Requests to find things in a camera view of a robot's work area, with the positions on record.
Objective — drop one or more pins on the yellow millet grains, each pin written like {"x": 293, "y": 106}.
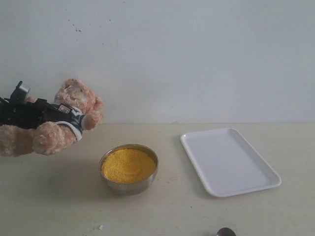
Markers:
{"x": 128, "y": 166}

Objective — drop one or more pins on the plush teddy bear striped shirt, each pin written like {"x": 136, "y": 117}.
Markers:
{"x": 75, "y": 108}

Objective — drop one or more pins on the dark red wooden spoon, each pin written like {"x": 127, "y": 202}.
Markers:
{"x": 225, "y": 231}

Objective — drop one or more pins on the steel bowl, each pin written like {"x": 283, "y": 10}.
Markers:
{"x": 134, "y": 188}

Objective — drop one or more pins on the white rectangular plastic tray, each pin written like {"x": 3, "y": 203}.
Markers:
{"x": 227, "y": 164}

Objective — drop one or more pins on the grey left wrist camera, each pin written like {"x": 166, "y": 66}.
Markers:
{"x": 20, "y": 93}

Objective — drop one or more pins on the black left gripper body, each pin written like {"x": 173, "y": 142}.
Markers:
{"x": 27, "y": 115}

